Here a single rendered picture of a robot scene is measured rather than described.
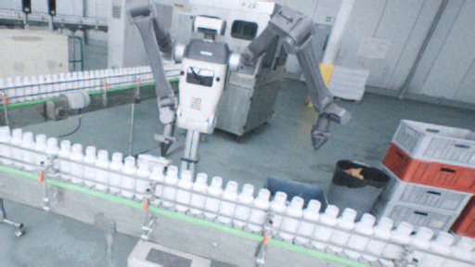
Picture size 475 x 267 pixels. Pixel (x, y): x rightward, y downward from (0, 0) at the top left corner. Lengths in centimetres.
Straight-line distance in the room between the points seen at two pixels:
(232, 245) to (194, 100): 81
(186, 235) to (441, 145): 245
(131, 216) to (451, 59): 1373
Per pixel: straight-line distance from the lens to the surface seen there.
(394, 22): 1361
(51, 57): 531
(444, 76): 1442
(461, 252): 135
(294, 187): 180
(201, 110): 164
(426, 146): 313
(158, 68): 127
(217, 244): 122
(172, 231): 124
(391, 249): 129
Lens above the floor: 169
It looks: 27 degrees down
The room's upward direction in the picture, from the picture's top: 8 degrees clockwise
